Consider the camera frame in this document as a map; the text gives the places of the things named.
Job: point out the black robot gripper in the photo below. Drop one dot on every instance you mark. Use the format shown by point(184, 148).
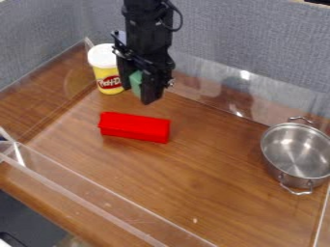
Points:
point(142, 45)

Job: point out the green foam cube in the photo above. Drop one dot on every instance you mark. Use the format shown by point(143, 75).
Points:
point(135, 81)

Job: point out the yellow Play-Doh can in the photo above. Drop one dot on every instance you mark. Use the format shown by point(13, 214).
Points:
point(104, 66)

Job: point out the red rectangular block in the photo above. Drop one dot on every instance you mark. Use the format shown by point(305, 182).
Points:
point(134, 127)

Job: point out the clear acrylic table barrier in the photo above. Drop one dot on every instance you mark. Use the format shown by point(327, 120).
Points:
point(194, 192)

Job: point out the stainless steel pot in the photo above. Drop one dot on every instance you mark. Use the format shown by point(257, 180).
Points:
point(295, 150)

